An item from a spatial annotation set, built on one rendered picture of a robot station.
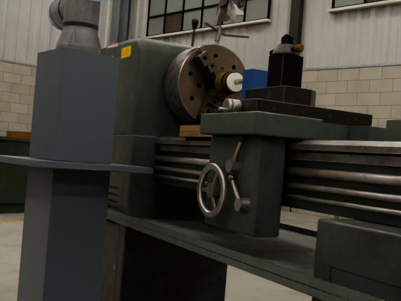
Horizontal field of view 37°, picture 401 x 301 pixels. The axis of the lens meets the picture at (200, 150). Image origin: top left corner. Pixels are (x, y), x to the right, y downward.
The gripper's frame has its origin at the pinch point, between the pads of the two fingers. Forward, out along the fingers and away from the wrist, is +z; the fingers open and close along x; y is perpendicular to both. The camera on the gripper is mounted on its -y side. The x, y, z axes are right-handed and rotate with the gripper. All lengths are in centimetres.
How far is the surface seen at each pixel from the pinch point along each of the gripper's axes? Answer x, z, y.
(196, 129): -31, 44, -24
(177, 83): -9.3, 26.4, -22.8
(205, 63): -13.6, 18.1, -13.7
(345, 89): 553, -67, 500
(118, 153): 19, 54, -35
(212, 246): -70, 78, -34
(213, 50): -9.3, 12.1, -8.5
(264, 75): -41.1, 24.4, -4.0
